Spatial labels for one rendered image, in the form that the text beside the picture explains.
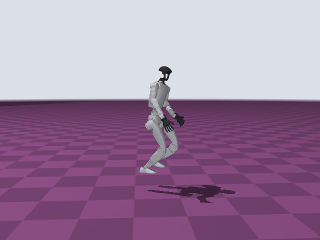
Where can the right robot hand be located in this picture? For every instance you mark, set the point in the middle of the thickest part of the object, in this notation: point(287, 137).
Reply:
point(166, 124)

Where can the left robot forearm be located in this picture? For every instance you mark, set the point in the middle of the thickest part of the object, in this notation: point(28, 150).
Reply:
point(170, 111)

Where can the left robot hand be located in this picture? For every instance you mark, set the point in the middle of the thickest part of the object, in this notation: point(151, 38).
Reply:
point(179, 119)

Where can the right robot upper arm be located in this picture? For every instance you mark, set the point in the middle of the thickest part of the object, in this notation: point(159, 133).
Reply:
point(154, 89)

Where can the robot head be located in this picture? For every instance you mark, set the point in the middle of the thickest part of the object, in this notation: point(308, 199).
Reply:
point(165, 70)

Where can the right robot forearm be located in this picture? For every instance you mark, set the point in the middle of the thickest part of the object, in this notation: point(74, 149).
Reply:
point(156, 107)

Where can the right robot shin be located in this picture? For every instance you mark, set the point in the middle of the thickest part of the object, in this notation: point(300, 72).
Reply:
point(157, 156)

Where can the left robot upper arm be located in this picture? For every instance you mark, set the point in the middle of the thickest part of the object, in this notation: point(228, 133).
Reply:
point(166, 103)

